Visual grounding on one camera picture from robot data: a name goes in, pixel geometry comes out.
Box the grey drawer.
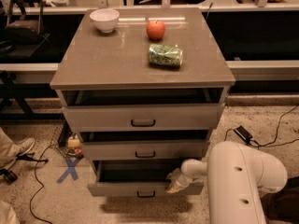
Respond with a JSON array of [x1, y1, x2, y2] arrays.
[[81, 140, 209, 161], [87, 159, 206, 199], [63, 104, 224, 133]]

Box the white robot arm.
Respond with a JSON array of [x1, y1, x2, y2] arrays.
[[166, 141, 288, 224]]

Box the grey drawer cabinet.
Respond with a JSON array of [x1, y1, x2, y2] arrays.
[[50, 7, 236, 185]]

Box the black power adapter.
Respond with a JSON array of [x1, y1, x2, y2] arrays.
[[234, 126, 252, 144]]

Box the blue tape cross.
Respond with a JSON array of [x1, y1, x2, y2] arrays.
[[57, 157, 81, 184]]

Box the green soda can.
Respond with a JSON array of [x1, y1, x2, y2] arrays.
[[148, 44, 183, 67]]

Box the grey sneaker left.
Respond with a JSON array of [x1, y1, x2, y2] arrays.
[[0, 138, 36, 168]]

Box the red apple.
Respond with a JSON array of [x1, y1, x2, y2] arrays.
[[146, 20, 165, 41]]

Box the white ceramic bowl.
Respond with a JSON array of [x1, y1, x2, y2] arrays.
[[90, 8, 120, 33]]

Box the black chair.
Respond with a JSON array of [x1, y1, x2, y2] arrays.
[[0, 0, 48, 59]]

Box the black cable right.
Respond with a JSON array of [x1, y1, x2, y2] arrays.
[[222, 105, 299, 149]]

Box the black cable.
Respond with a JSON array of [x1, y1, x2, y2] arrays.
[[222, 105, 299, 149], [29, 143, 54, 224]]

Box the black cable left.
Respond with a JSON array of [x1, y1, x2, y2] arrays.
[[29, 143, 54, 224]]

